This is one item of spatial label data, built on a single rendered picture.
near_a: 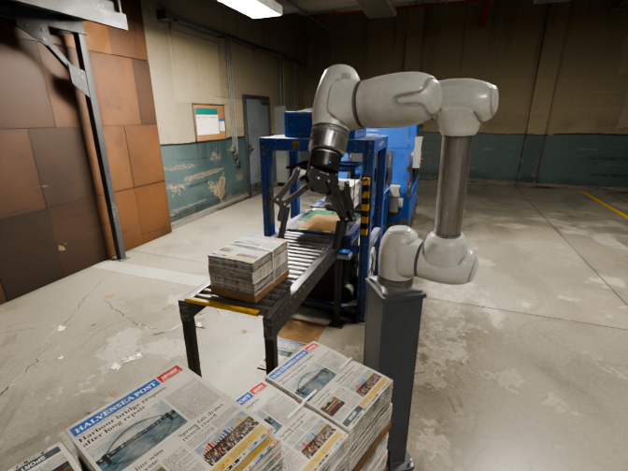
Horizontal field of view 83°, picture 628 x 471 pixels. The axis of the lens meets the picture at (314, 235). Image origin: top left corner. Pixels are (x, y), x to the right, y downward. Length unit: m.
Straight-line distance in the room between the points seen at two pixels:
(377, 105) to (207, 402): 0.79
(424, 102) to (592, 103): 9.84
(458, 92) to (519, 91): 8.96
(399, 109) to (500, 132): 9.46
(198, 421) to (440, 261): 0.98
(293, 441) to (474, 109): 1.15
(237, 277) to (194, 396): 0.96
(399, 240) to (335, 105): 0.79
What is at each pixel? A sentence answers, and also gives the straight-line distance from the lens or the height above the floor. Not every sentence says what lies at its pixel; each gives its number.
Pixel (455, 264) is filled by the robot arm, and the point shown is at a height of 1.19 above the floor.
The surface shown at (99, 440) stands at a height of 1.07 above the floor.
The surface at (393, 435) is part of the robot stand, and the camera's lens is 2.06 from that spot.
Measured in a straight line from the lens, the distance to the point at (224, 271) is 1.90.
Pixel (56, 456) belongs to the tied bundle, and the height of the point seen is 1.06.
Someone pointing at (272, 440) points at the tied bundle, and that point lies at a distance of 0.89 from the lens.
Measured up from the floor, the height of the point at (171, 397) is 1.07.
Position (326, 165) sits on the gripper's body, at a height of 1.62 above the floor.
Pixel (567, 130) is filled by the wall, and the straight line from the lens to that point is 10.48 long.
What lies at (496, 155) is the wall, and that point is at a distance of 10.24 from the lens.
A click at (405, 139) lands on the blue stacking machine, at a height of 1.42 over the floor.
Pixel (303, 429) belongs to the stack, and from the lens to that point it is 1.21.
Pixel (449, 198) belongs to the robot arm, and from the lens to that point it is 1.37.
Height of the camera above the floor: 1.72
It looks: 19 degrees down
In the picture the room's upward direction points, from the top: straight up
